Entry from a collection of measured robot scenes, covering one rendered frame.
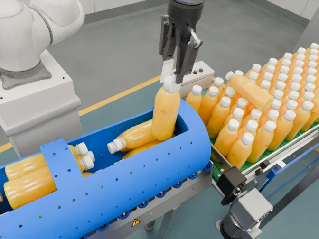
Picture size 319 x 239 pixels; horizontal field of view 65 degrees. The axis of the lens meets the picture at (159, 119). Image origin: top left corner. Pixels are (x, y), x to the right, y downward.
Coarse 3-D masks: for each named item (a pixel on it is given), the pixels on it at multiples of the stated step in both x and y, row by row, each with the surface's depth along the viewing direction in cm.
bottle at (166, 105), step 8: (160, 88) 70; (160, 96) 69; (168, 96) 68; (176, 96) 69; (160, 104) 70; (168, 104) 69; (176, 104) 70; (160, 112) 72; (168, 112) 71; (176, 112) 73; (152, 120) 78; (160, 120) 74; (168, 120) 74; (152, 128) 79; (160, 128) 76; (168, 128) 76; (160, 136) 79; (168, 136) 80
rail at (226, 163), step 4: (212, 144) 106; (212, 148) 106; (212, 152) 107; (216, 152) 104; (216, 156) 105; (220, 156) 103; (220, 160) 104; (224, 160) 102; (224, 164) 103; (228, 164) 100; (228, 168) 101
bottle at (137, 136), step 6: (150, 120) 88; (138, 126) 85; (144, 126) 85; (150, 126) 86; (126, 132) 84; (132, 132) 83; (138, 132) 83; (144, 132) 84; (150, 132) 85; (120, 138) 83; (126, 138) 82; (132, 138) 82; (138, 138) 83; (144, 138) 84; (150, 138) 85; (126, 144) 83; (132, 144) 83; (138, 144) 83; (144, 144) 86
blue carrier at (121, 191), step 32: (128, 128) 95; (192, 128) 79; (64, 160) 64; (96, 160) 91; (128, 160) 68; (160, 160) 73; (192, 160) 79; (64, 192) 60; (96, 192) 64; (128, 192) 69; (160, 192) 80; (0, 224) 54; (32, 224) 57; (64, 224) 61; (96, 224) 68
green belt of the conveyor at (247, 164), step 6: (312, 126) 133; (300, 132) 129; (312, 132) 130; (210, 138) 119; (294, 138) 125; (282, 144) 122; (210, 156) 112; (264, 156) 115; (216, 162) 110; (246, 162) 112; (216, 168) 108; (246, 168) 110; (216, 174) 107; (246, 174) 108; (216, 180) 107
